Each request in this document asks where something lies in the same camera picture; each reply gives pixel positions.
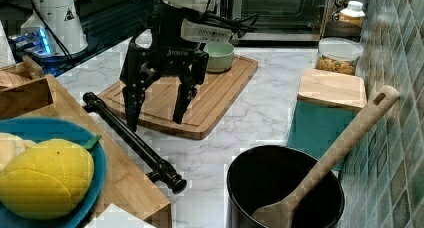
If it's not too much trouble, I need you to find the teal box with wooden lid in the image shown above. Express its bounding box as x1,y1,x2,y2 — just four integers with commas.
287,69,367,159

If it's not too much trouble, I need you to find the wooden spatula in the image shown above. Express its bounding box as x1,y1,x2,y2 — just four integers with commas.
252,85,400,228

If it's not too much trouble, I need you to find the yellow plush lemon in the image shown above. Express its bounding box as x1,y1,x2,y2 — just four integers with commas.
1,139,94,220

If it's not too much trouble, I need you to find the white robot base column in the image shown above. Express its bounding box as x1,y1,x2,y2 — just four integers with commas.
21,0,88,58

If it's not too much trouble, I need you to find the wooden drawer cabinet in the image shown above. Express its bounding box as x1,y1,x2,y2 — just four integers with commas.
18,75,172,228

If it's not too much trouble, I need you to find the yellow jar white lid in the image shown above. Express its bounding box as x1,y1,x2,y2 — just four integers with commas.
339,1,365,26

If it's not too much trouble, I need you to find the black drawer handle bar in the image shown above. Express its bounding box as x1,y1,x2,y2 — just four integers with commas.
83,92,187,194

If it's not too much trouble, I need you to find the pale plush fruit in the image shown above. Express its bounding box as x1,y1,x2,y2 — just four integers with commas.
0,133,35,171

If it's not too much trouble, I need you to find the silver toaster oven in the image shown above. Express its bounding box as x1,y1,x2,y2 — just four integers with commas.
226,0,329,42

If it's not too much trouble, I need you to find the green ceramic bowl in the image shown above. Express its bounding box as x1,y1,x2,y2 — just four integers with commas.
204,43,234,73

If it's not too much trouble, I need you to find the blue plate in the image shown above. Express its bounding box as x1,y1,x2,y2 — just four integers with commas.
1,117,106,228

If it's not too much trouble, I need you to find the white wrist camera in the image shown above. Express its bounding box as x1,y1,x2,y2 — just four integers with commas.
180,19,232,43

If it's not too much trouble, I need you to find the clear jar with snacks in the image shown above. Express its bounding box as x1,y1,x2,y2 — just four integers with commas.
315,37,363,75

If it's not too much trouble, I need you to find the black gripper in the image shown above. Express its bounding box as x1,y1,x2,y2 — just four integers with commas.
120,4,208,132

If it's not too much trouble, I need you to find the bamboo cutting board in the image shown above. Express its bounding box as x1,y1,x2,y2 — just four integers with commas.
98,54,259,141

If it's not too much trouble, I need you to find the black pot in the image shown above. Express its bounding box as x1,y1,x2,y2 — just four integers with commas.
226,145,345,228

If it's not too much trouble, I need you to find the black cable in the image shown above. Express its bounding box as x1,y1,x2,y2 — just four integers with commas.
27,0,75,63

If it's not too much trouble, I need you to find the wooden tray box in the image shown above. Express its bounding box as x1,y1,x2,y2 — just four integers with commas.
0,55,53,119

